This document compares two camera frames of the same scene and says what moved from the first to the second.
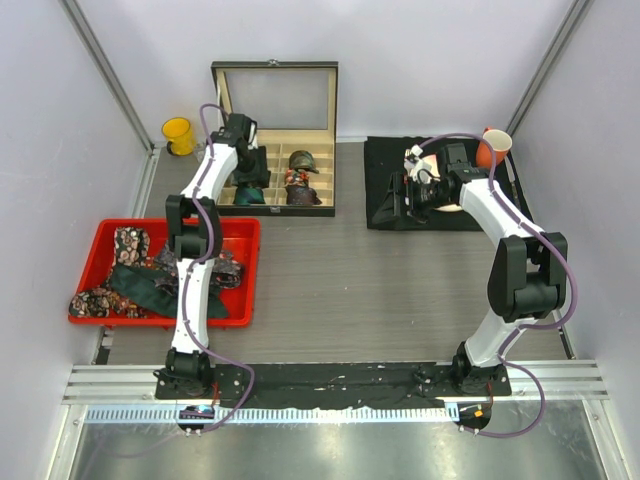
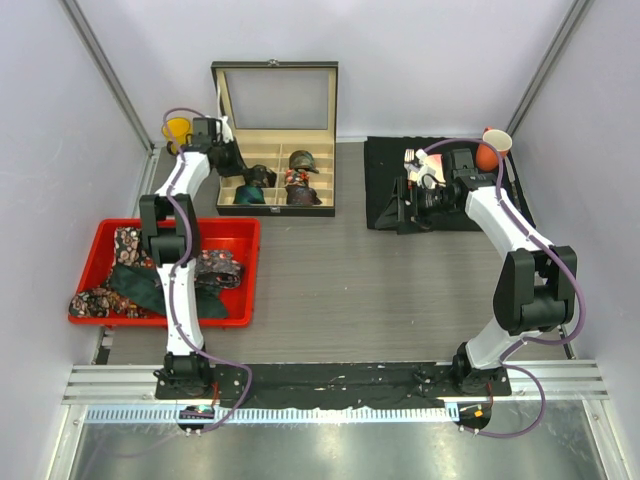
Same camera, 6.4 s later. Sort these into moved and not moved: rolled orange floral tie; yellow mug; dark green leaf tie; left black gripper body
Moved: left black gripper body
Not moved: rolled orange floral tie; yellow mug; dark green leaf tie
